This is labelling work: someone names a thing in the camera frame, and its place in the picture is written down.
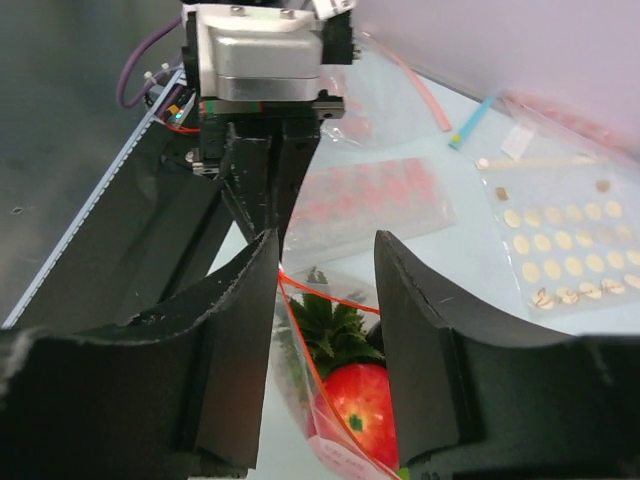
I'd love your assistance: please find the clear red-zipper zip bag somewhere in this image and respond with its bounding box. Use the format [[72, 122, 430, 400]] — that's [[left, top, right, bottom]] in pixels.
[[272, 267, 407, 479]]

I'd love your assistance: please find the clear red-patterned zip bag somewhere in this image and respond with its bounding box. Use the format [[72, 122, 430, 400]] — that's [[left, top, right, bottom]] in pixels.
[[321, 65, 374, 149]]

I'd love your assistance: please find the clear pink-dotted zip bag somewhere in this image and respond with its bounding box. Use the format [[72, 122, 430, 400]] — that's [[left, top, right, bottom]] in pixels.
[[284, 157, 456, 262]]

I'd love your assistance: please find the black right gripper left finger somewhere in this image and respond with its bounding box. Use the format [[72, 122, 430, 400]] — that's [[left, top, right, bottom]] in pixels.
[[1, 229, 279, 479]]

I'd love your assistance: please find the slotted white cable duct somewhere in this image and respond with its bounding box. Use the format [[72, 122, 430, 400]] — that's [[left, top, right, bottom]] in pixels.
[[1, 66, 184, 329]]

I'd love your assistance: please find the red toy apple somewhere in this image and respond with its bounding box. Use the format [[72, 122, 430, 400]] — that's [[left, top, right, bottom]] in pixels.
[[306, 363, 399, 471]]

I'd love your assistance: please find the clear cream-dotted zip bag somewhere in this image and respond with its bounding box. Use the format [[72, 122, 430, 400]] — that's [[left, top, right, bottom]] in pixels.
[[476, 155, 639, 319]]

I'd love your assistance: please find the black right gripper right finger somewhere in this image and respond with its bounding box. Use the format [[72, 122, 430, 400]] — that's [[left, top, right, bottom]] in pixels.
[[374, 231, 639, 479]]

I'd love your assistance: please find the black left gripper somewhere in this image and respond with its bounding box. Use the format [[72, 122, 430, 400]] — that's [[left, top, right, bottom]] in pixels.
[[185, 90, 345, 250]]

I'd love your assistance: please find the orange toy pineapple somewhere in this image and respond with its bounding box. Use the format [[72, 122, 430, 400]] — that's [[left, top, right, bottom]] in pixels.
[[272, 267, 386, 401]]

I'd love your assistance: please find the clear blue-zipper zip bag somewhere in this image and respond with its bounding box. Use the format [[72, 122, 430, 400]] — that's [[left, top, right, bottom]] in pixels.
[[448, 95, 497, 150]]

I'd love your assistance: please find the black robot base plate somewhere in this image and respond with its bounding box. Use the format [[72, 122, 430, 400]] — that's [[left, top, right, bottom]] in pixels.
[[5, 123, 231, 333]]

